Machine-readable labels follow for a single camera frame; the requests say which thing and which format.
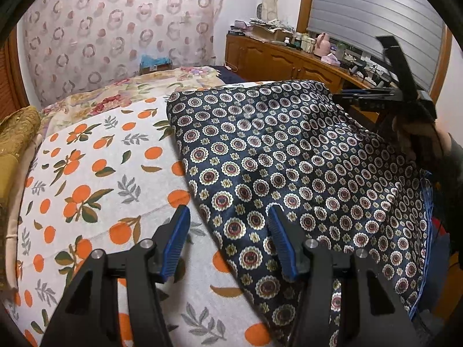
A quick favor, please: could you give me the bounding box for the person's right forearm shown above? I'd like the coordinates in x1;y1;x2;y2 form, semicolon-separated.
432;132;463;192

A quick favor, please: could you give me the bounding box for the grey window blind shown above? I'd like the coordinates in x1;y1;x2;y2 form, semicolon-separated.
307;0;448;92

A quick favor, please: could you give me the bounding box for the pink kettle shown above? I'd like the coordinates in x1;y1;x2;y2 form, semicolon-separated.
313;32;332;58

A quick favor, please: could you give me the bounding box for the floral blanket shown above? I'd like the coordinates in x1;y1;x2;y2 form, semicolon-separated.
39;66;232;136

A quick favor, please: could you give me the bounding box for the blue box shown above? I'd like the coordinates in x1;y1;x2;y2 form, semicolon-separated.
139;55;173;75

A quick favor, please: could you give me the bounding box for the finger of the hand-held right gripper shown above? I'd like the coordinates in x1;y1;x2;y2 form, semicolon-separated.
332;94;396;113
341;88;396;98

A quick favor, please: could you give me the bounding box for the person's right hand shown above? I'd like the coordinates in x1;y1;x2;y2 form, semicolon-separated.
394;115;446;161

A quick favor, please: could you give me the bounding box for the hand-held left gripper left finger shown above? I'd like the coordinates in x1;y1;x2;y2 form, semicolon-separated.
40;205;192;347

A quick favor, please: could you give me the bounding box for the cardboard box of clutter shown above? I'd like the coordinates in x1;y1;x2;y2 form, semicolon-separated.
249;18;294;43

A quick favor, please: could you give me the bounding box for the navy medallion print garment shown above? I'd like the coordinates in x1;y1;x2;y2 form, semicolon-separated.
166;80;435;347

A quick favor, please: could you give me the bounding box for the orange fruit print sheet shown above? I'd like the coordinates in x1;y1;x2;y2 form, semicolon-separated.
11;96;277;347

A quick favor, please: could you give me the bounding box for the circle patterned sheer curtain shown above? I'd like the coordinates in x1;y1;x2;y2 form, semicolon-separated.
21;0;228;108

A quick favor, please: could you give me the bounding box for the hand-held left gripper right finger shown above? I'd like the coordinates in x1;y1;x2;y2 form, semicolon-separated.
268;208;407;347

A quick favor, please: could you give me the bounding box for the gold embroidered pillow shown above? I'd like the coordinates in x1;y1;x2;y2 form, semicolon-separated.
0;106;42;291

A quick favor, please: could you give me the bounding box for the navy blanket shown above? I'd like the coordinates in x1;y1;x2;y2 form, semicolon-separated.
209;65;251;84

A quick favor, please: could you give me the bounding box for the wooden cabinet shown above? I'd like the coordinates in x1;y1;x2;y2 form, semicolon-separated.
225;34;384;125

